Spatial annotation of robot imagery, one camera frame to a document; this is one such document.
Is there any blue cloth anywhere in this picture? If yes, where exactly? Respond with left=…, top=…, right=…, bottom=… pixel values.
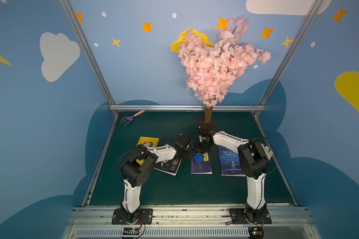
left=192, top=146, right=207, bottom=164

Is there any purple book yellow label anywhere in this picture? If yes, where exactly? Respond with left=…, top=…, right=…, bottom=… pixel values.
left=190, top=153, right=212, bottom=174

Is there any blue Little Prince book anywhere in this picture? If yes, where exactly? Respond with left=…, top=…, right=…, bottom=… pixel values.
left=218, top=146, right=246, bottom=177

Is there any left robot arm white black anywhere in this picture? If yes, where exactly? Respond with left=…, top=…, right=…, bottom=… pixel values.
left=121, top=135, right=191, bottom=217

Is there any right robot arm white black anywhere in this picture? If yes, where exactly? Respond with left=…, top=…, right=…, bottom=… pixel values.
left=195, top=126, right=273, bottom=214

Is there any black book yellow title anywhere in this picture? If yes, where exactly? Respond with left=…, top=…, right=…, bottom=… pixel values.
left=154, top=158, right=181, bottom=176

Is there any purple pink toy rake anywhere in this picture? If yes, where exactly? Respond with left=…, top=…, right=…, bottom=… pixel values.
left=120, top=110, right=145, bottom=126

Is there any white work glove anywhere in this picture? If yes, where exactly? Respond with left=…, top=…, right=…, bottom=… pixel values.
left=261, top=144, right=274, bottom=160

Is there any pink blossom artificial tree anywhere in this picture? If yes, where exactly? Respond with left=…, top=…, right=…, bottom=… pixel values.
left=178, top=16, right=272, bottom=124

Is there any left circuit board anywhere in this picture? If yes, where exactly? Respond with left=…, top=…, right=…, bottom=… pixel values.
left=122, top=228, right=140, bottom=238

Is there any circuit board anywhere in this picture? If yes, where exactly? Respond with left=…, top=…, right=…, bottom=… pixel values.
left=248, top=227, right=264, bottom=239
left=122, top=228, right=140, bottom=238

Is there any right circuit board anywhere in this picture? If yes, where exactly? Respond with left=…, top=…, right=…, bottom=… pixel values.
left=248, top=227, right=264, bottom=239

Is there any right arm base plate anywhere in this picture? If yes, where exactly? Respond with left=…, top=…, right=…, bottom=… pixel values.
left=229, top=206, right=272, bottom=225

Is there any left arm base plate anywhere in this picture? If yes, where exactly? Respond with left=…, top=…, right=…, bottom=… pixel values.
left=111, top=208, right=153, bottom=225

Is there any aluminium rail front frame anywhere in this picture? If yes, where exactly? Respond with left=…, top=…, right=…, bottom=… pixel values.
left=62, top=204, right=321, bottom=239

